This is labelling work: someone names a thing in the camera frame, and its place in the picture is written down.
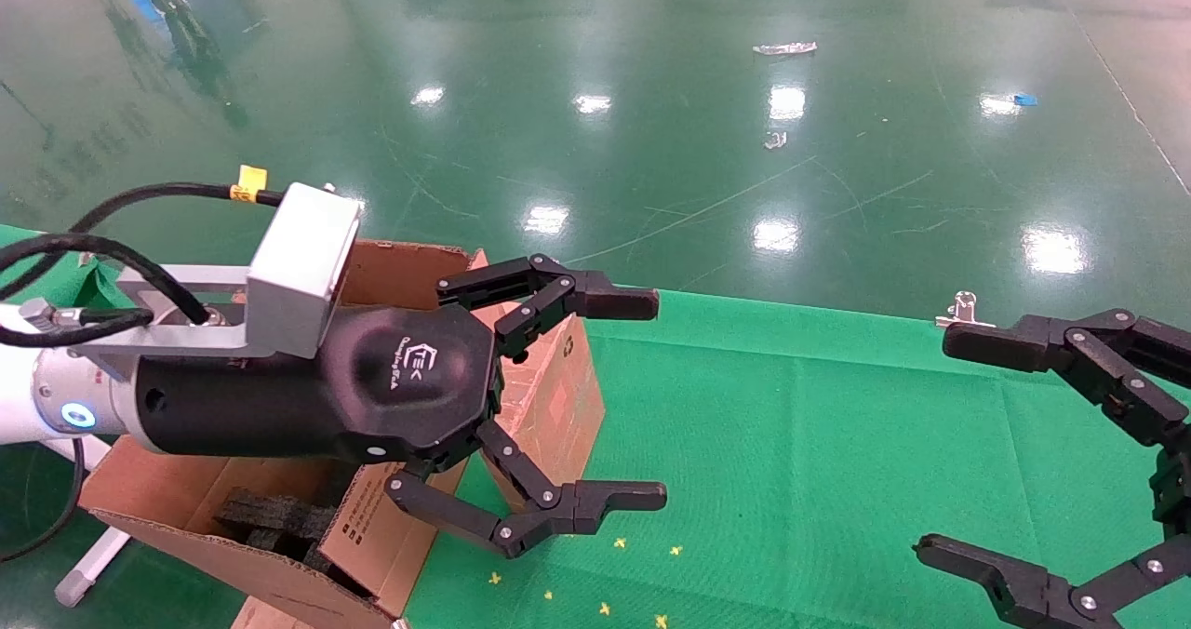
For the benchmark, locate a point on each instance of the large open brown carton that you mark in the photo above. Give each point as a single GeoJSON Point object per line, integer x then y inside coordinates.
{"type": "Point", "coordinates": [558, 396]}

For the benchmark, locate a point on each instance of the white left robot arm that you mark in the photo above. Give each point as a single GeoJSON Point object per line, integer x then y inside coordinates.
{"type": "Point", "coordinates": [37, 392]}

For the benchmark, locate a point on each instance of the small white floor litter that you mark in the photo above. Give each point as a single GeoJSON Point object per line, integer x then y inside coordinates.
{"type": "Point", "coordinates": [776, 140]}

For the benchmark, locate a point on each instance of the long white floor litter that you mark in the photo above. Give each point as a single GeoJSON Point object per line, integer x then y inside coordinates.
{"type": "Point", "coordinates": [784, 48]}

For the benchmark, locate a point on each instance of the black foam block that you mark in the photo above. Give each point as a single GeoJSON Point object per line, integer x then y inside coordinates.
{"type": "Point", "coordinates": [279, 517]}

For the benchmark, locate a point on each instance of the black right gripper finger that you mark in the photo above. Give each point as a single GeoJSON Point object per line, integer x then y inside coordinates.
{"type": "Point", "coordinates": [1023, 587]}
{"type": "Point", "coordinates": [1089, 354]}

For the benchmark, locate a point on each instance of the white metal stand leg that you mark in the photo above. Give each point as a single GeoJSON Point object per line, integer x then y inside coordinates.
{"type": "Point", "coordinates": [88, 568]}

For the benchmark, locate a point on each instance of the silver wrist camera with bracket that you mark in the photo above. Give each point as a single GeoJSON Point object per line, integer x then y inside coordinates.
{"type": "Point", "coordinates": [298, 257]}

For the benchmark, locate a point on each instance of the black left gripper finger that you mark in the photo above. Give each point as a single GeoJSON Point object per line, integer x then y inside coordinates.
{"type": "Point", "coordinates": [595, 503]}
{"type": "Point", "coordinates": [577, 296]}

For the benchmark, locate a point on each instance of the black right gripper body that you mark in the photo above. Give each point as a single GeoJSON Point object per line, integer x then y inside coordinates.
{"type": "Point", "coordinates": [1176, 485]}

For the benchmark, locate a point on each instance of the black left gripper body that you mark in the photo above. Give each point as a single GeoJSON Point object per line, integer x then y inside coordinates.
{"type": "Point", "coordinates": [391, 387]}

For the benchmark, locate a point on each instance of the green tablecloth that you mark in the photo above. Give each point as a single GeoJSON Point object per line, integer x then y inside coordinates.
{"type": "Point", "coordinates": [791, 443]}

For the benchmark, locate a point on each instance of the green cloth covered table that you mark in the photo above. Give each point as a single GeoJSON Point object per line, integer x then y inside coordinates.
{"type": "Point", "coordinates": [46, 280]}

